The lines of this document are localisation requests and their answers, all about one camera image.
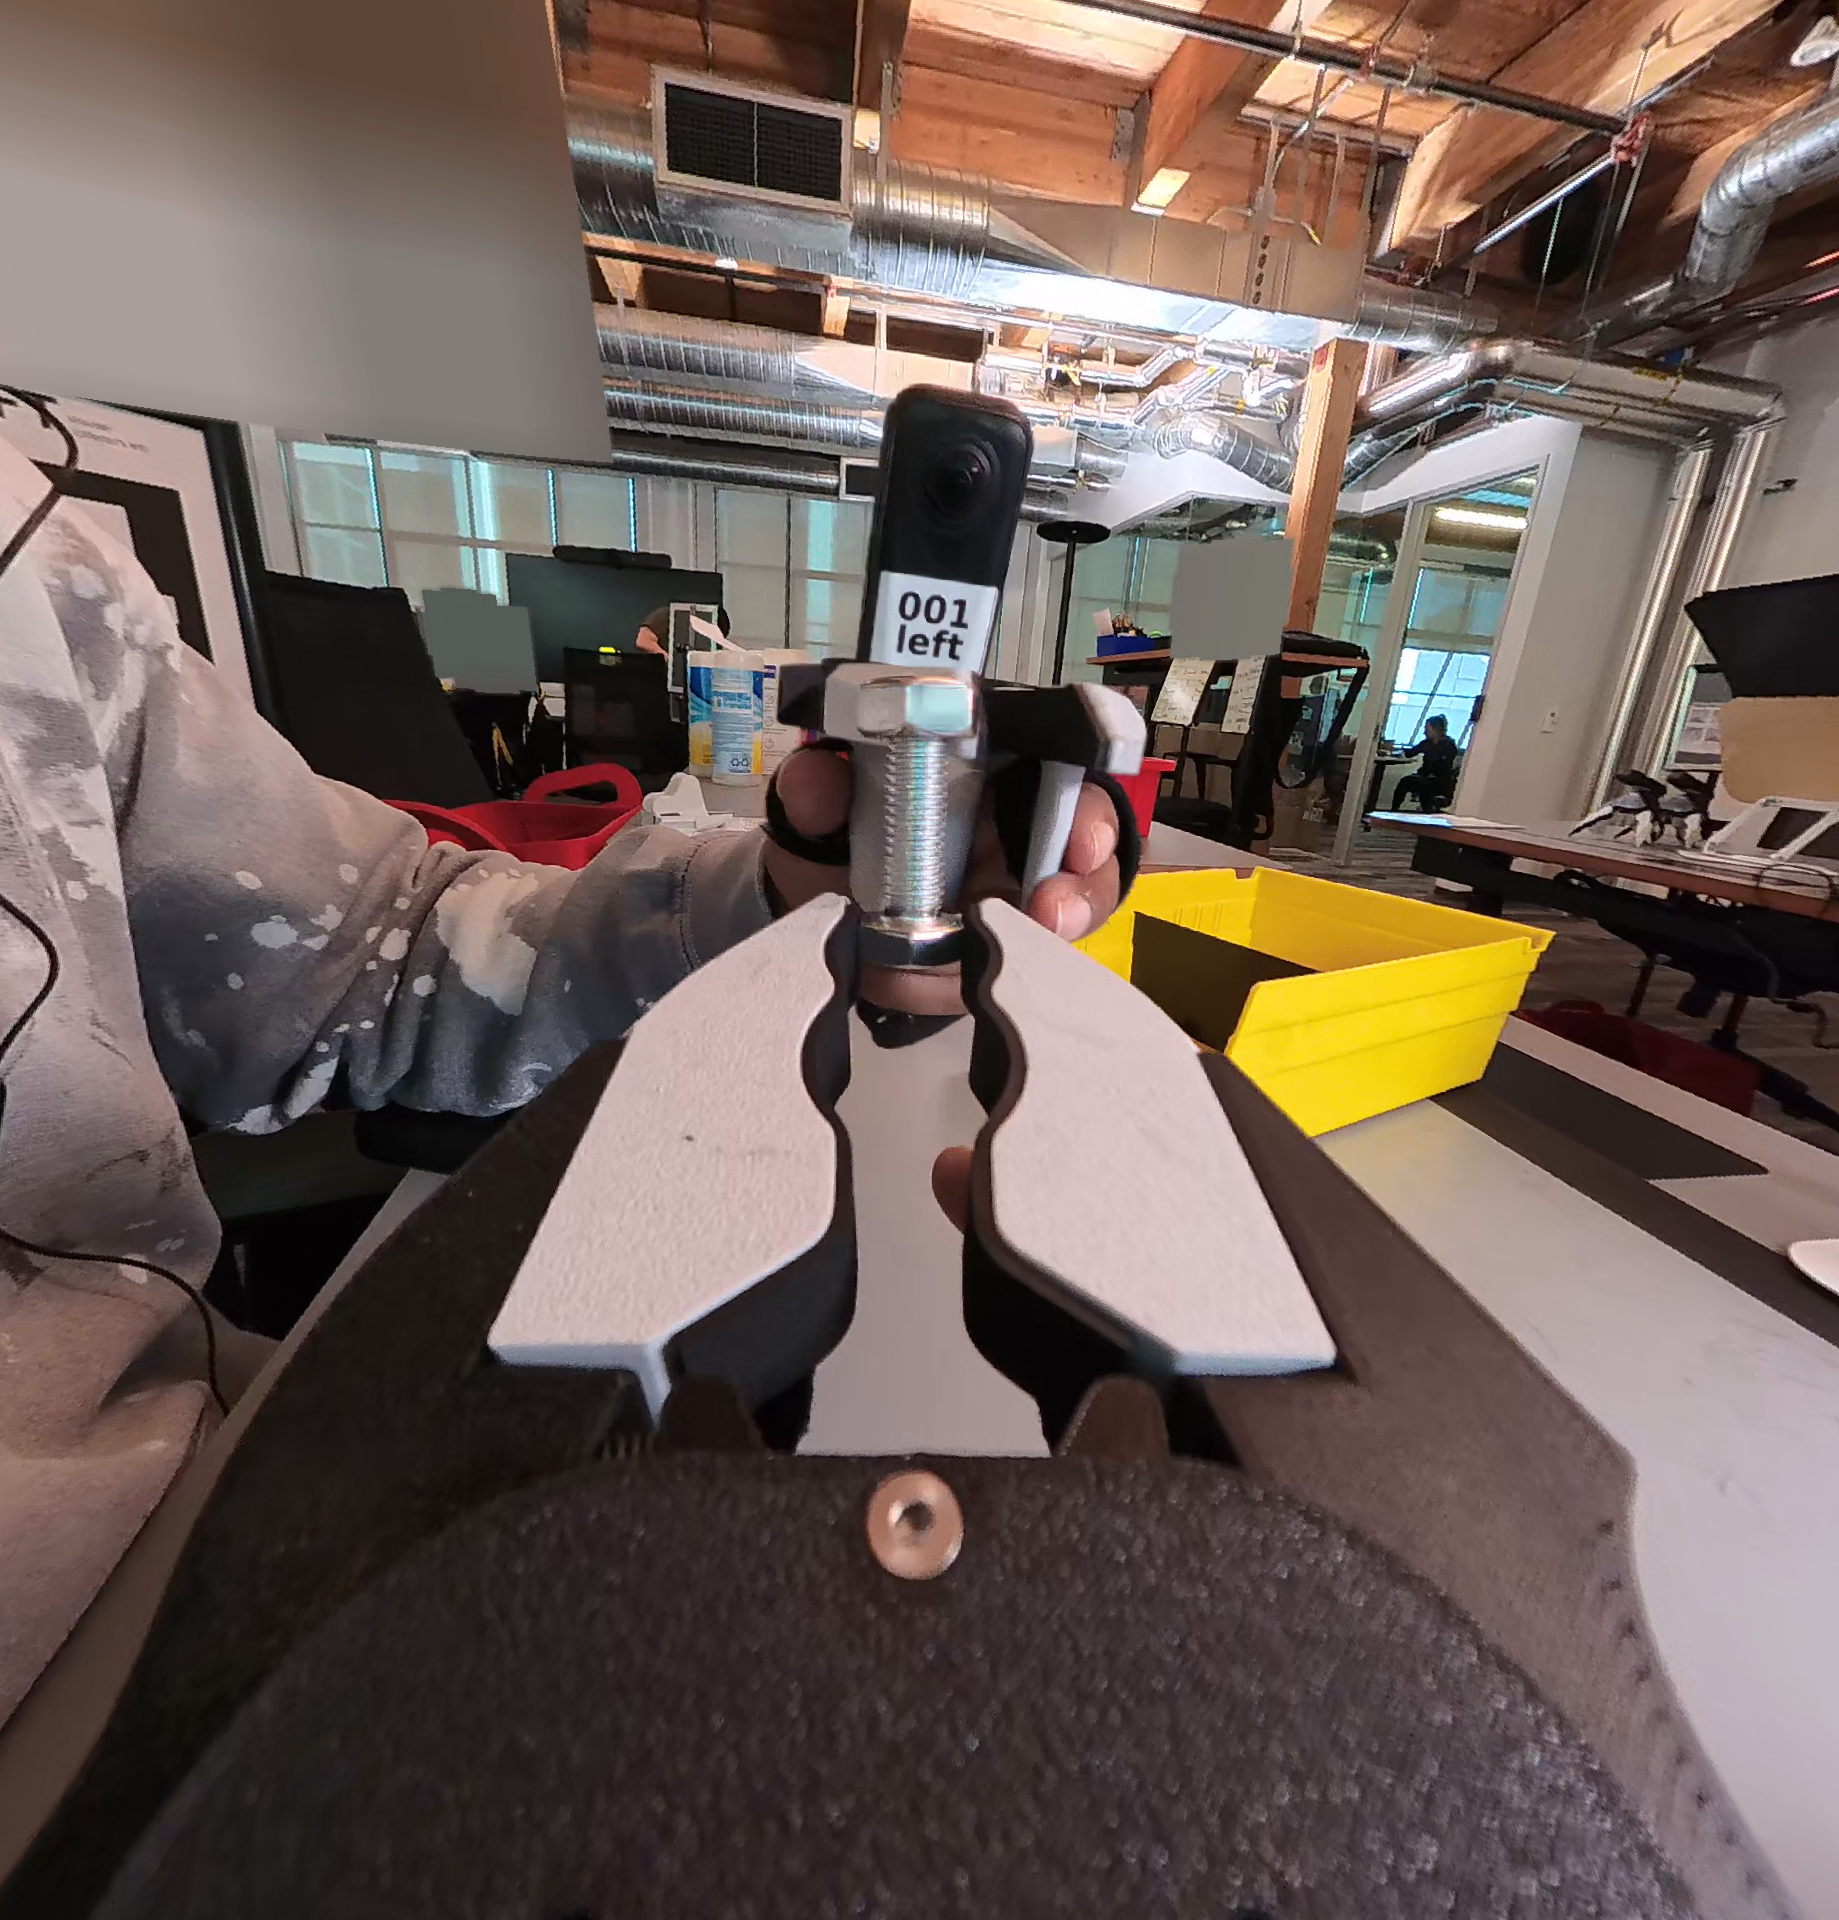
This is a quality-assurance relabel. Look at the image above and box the black bin divider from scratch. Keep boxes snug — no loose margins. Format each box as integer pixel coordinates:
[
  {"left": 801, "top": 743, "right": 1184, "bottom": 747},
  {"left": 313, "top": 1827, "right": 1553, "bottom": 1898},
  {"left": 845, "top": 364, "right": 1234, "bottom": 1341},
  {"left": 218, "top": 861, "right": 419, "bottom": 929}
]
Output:
[{"left": 1126, "top": 910, "right": 1318, "bottom": 1053}]

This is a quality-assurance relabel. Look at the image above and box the blue-white wipes tub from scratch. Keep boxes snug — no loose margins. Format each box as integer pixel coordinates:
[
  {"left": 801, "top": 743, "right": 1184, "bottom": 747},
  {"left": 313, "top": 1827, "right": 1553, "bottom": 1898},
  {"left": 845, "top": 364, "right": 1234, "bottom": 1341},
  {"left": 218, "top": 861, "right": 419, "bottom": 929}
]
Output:
[{"left": 685, "top": 645, "right": 772, "bottom": 790}]

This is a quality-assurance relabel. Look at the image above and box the person's left hand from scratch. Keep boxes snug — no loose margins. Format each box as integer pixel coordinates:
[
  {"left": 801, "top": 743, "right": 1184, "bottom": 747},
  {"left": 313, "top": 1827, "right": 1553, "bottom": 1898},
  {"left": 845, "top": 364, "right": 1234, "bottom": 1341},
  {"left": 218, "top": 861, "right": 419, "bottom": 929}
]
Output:
[{"left": 759, "top": 749, "right": 1139, "bottom": 1017}]

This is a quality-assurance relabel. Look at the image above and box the white tablet stand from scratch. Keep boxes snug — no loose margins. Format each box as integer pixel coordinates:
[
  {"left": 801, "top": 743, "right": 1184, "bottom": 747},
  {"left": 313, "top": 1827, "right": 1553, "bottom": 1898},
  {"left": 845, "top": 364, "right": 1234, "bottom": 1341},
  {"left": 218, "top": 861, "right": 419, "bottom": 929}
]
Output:
[{"left": 1705, "top": 794, "right": 1839, "bottom": 864}]

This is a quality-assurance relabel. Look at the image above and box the silver air duct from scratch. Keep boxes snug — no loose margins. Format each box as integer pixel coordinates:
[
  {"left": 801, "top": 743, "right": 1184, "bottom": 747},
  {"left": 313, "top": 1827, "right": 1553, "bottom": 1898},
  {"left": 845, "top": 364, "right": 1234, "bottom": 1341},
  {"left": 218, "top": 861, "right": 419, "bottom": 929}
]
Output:
[{"left": 566, "top": 106, "right": 1839, "bottom": 501}]

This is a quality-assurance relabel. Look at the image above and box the wooden stand black panel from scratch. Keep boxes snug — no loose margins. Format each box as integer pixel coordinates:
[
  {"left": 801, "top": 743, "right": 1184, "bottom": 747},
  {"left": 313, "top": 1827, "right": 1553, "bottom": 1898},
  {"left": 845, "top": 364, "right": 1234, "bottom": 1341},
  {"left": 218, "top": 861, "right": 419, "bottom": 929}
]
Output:
[{"left": 1680, "top": 567, "right": 1839, "bottom": 814}]

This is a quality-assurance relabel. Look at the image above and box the black floor lamp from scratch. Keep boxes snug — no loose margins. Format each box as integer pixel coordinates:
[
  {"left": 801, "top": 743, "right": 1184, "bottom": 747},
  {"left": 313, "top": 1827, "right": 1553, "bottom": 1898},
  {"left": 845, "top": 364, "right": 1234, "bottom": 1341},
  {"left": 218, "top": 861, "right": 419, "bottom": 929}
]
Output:
[{"left": 1037, "top": 518, "right": 1114, "bottom": 686}]

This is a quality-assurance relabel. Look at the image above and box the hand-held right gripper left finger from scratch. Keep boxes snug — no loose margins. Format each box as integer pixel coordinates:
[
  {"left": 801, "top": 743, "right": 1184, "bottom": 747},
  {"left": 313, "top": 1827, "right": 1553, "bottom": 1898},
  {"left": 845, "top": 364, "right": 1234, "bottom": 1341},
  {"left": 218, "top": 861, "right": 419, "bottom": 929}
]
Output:
[{"left": 489, "top": 893, "right": 869, "bottom": 1447}]

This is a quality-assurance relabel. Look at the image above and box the yellow plastic bin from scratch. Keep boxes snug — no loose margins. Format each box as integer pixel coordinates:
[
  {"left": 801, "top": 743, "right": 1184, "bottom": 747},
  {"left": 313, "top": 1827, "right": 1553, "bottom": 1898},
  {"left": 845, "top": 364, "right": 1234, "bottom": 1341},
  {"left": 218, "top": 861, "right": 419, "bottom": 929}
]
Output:
[{"left": 1073, "top": 864, "right": 1557, "bottom": 1140}]

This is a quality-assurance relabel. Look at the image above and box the small black white device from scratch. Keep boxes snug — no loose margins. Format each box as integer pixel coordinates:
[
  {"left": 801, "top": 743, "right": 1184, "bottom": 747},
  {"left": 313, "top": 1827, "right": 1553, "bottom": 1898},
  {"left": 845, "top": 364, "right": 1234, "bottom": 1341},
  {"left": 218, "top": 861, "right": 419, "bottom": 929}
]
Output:
[{"left": 1569, "top": 768, "right": 1710, "bottom": 852}]

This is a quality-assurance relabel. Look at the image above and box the black partition panel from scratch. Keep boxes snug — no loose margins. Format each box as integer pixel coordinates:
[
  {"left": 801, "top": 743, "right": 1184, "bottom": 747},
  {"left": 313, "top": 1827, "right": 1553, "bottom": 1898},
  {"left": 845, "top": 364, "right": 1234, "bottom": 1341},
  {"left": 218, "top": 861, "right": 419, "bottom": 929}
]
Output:
[{"left": 256, "top": 567, "right": 489, "bottom": 806}]

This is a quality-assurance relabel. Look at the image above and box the red handled basket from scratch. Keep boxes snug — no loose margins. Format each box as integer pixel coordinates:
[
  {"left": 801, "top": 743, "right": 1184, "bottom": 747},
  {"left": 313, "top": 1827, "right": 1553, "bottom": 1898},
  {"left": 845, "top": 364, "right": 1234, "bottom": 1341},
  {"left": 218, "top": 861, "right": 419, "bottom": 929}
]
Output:
[
  {"left": 1518, "top": 998, "right": 1764, "bottom": 1116},
  {"left": 386, "top": 760, "right": 646, "bottom": 872}
]

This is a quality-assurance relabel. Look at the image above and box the white air vent grille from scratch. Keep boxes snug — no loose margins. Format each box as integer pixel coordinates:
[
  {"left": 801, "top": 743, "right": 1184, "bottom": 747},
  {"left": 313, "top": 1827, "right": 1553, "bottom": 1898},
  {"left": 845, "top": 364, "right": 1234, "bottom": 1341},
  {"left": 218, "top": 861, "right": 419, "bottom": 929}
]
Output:
[{"left": 646, "top": 60, "right": 857, "bottom": 216}]

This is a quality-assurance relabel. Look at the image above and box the person's left forearm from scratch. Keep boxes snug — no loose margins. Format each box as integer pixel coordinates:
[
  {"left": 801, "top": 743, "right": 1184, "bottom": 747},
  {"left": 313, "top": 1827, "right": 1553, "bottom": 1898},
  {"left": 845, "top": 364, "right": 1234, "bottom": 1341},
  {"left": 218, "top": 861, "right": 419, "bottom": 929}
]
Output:
[{"left": 185, "top": 720, "right": 779, "bottom": 1136}]

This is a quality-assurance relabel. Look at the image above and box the black framed marker board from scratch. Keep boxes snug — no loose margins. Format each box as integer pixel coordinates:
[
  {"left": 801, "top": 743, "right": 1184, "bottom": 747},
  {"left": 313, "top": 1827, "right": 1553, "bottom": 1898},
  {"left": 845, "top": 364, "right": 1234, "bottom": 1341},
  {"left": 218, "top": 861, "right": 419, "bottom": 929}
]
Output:
[{"left": 0, "top": 383, "right": 268, "bottom": 710}]

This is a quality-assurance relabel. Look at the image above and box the silver flange bolt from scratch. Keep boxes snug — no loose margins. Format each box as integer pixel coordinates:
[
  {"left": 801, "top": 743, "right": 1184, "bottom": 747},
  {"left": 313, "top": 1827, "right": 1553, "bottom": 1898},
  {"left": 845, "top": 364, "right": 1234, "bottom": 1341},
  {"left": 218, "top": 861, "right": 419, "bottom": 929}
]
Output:
[{"left": 842, "top": 675, "right": 986, "bottom": 923}]

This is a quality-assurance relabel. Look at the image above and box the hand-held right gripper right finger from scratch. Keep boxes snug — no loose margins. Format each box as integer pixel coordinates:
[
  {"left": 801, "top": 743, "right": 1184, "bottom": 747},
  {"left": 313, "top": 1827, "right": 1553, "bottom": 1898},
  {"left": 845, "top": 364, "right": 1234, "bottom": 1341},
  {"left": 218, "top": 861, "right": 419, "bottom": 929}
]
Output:
[{"left": 961, "top": 900, "right": 1338, "bottom": 1447}]

